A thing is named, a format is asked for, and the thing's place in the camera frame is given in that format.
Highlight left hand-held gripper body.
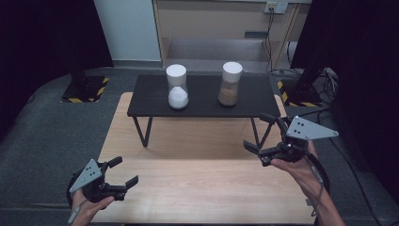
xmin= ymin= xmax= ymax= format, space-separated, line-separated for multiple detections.
xmin=67 ymin=158 xmax=127 ymax=203

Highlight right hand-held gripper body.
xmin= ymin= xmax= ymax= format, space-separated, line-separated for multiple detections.
xmin=260 ymin=116 xmax=340 ymax=168

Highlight brown powder jar white lid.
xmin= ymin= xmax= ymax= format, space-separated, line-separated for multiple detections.
xmin=217 ymin=61 xmax=244 ymax=107

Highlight black shelf rack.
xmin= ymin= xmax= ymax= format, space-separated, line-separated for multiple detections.
xmin=126 ymin=74 xmax=281 ymax=149

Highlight person's left hand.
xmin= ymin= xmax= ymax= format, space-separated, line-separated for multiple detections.
xmin=70 ymin=187 xmax=116 ymax=226

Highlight person's right hand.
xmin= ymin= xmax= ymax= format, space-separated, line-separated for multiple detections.
xmin=271 ymin=140 xmax=324 ymax=197

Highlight striped black stand base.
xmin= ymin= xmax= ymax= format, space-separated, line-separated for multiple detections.
xmin=60 ymin=74 xmax=110 ymax=104
xmin=277 ymin=78 xmax=325 ymax=108

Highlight black curtain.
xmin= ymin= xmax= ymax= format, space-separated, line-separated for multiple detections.
xmin=0 ymin=0 xmax=115 ymax=139
xmin=291 ymin=0 xmax=399 ymax=205

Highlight light wooden cabinet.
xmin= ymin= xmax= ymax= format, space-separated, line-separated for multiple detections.
xmin=152 ymin=0 xmax=312 ymax=70

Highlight white panel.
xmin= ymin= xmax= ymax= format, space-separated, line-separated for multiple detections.
xmin=93 ymin=0 xmax=162 ymax=62

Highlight grey cable with plug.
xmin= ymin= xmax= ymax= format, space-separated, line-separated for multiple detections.
xmin=67 ymin=199 xmax=89 ymax=225

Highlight thin grey cable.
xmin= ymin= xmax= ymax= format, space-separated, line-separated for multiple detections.
xmin=305 ymin=153 xmax=326 ymax=218

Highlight black floor cable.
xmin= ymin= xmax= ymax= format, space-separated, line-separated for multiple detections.
xmin=315 ymin=107 xmax=382 ymax=226

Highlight black wall cables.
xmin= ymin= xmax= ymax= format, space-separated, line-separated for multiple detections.
xmin=263 ymin=11 xmax=276 ymax=73

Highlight grey cabinet handle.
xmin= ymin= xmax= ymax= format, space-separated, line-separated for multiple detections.
xmin=244 ymin=30 xmax=268 ymax=40

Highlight wall outlet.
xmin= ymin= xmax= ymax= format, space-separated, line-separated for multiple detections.
xmin=263 ymin=1 xmax=288 ymax=14

